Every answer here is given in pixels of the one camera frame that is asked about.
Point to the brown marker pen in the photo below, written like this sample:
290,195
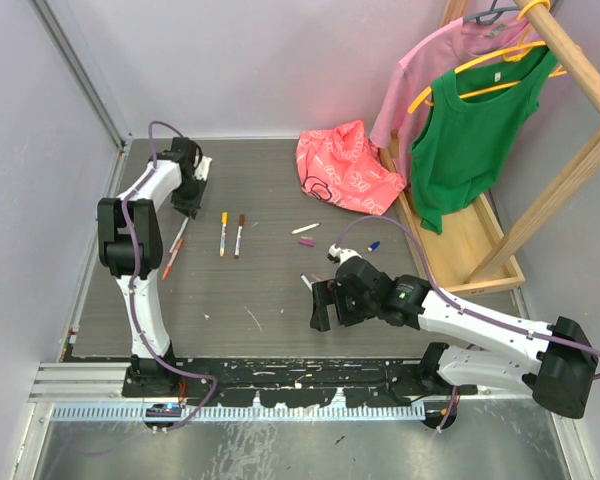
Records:
237,248

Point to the white yellow-tipped pen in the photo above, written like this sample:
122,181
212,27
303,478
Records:
305,228

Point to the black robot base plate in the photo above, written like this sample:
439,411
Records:
292,382

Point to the white ballpoint pen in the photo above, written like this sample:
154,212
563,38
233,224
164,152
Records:
179,235

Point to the aluminium corner profile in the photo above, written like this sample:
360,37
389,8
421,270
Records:
68,53

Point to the yellow marker pen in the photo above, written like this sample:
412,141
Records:
222,245

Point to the orange ballpoint pen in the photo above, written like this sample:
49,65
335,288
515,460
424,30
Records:
172,258

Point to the grey hanger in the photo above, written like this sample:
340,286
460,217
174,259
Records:
491,15

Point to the green tank top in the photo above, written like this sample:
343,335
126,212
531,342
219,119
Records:
472,124

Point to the magenta pen cap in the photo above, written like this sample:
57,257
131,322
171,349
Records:
306,242

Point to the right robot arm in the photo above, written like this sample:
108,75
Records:
554,363

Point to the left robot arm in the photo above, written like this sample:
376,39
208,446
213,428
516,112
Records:
130,246

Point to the blue marker pen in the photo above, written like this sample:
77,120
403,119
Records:
306,281

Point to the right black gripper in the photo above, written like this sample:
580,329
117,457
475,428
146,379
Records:
328,292

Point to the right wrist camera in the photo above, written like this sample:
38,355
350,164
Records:
338,255

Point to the wooden clothes rack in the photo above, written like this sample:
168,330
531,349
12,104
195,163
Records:
543,225

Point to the white cable duct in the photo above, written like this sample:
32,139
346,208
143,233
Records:
145,412

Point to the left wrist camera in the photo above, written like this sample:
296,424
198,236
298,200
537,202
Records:
202,170

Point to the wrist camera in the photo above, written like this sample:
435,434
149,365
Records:
338,255
202,170

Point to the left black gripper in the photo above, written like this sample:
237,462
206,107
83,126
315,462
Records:
189,206

